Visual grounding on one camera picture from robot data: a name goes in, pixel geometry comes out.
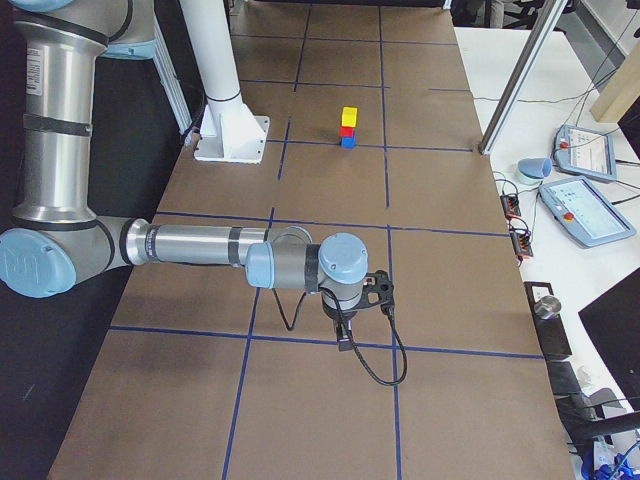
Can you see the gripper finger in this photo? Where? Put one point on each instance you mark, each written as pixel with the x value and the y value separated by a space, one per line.
pixel 343 337

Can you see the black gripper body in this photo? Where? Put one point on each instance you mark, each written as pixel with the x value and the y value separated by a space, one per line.
pixel 338 315

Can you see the blue wooden block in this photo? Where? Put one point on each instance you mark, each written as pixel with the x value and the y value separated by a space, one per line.
pixel 348 142

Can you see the red wooden block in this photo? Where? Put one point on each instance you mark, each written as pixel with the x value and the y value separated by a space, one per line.
pixel 347 131

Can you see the yellow wooden block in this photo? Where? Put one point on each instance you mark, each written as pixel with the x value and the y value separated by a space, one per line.
pixel 349 116

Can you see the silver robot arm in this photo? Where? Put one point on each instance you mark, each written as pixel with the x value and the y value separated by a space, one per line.
pixel 58 242

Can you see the orange black connector box near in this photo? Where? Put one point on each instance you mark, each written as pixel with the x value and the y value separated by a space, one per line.
pixel 521 242

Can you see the orange black connector box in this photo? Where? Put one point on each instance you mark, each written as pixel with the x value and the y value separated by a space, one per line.
pixel 521 242
pixel 510 205

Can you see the orange black connector box far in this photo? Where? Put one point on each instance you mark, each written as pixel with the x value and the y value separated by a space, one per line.
pixel 510 205

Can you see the metal cylinder weight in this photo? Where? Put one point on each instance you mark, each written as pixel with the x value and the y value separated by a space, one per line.
pixel 547 307

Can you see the tape roll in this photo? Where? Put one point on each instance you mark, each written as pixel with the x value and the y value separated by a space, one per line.
pixel 527 180

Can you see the blue plastic cup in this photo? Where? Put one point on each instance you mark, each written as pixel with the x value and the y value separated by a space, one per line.
pixel 535 168

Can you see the near teach pendant tablet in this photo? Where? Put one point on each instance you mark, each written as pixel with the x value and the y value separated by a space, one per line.
pixel 584 213

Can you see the teach pendant tablet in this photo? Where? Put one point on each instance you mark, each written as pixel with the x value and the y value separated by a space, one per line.
pixel 584 213
pixel 585 152

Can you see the black office chair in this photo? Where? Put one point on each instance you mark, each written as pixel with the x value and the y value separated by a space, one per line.
pixel 582 418

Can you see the far teach pendant tablet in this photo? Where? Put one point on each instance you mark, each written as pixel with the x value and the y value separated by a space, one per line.
pixel 585 152

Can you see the wooden beam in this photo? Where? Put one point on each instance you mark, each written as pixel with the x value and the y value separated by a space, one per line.
pixel 620 92

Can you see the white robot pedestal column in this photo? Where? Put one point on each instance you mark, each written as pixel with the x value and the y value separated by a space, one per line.
pixel 229 131

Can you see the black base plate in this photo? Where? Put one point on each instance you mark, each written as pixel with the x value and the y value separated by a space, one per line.
pixel 551 335

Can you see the aluminium frame post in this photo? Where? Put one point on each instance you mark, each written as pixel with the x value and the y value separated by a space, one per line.
pixel 542 28

